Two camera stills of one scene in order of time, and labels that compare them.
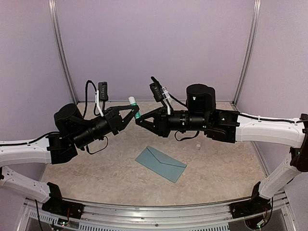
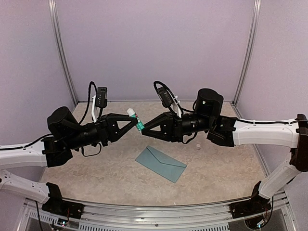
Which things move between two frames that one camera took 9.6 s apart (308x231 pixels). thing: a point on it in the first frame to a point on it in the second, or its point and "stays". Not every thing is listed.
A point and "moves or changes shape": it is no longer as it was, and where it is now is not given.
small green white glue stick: x=133 y=102 moves or changes shape
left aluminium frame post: x=52 y=5 stays
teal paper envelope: x=161 y=164 stays
